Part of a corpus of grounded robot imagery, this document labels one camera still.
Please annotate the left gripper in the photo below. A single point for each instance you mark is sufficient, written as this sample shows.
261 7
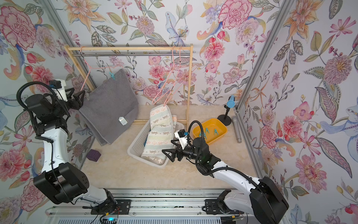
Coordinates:
77 105

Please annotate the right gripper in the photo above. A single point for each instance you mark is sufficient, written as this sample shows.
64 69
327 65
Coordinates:
181 152

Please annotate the pastel striped bunny towel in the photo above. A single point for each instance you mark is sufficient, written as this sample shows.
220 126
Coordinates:
162 128

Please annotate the grey terry towel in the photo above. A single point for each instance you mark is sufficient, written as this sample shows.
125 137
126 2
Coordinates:
111 108

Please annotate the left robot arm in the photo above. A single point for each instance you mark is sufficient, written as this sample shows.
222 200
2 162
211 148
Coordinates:
48 106

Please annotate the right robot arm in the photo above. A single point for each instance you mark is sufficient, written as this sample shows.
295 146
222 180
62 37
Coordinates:
237 182

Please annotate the white perforated plastic basket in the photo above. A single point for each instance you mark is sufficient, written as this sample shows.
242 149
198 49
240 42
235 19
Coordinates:
136 149

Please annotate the yellow plastic bin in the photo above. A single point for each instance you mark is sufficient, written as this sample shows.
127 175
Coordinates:
213 124

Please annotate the purple cube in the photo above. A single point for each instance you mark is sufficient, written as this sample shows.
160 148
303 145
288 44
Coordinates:
93 155

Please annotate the black stand blue knob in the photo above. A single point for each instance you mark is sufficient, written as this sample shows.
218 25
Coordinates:
225 118

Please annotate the silver metal cylinder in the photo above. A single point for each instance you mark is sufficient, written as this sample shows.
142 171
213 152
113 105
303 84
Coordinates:
236 128

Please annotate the wooden clothes rack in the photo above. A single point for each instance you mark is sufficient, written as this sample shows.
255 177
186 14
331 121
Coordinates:
112 59

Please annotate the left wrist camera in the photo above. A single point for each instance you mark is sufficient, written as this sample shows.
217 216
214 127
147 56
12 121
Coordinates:
58 85

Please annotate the metal linear rail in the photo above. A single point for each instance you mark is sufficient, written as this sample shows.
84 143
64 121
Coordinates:
169 206

